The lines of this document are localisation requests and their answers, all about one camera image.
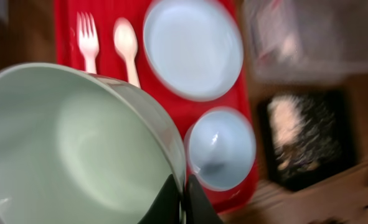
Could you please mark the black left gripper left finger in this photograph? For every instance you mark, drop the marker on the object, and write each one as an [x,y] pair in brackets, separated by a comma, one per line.
[165,208]

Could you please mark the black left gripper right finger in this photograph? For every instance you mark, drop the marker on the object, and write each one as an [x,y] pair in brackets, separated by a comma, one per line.
[198,208]

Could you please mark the small light blue bowl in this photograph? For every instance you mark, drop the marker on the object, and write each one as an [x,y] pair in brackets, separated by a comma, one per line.
[220,148]

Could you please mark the mint green bowl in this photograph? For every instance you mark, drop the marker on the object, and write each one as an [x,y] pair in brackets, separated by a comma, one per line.
[80,148]

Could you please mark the food scraps with rice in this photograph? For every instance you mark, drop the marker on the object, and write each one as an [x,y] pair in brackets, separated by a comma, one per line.
[302,133]

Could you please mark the red snack wrapper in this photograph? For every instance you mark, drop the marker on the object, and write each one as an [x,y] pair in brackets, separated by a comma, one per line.
[269,22]

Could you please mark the black tray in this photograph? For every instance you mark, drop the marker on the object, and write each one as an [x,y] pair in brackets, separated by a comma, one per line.
[338,102]

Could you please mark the large light blue plate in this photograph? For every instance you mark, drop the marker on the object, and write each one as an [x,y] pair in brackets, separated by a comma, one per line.
[194,47]

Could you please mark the white plastic spoon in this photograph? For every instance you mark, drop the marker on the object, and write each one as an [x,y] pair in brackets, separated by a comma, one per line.
[126,45]

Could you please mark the white plastic fork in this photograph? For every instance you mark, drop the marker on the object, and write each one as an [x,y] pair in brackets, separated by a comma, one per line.
[88,40]

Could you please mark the clear plastic bin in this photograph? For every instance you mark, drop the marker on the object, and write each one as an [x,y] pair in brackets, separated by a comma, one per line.
[322,41]

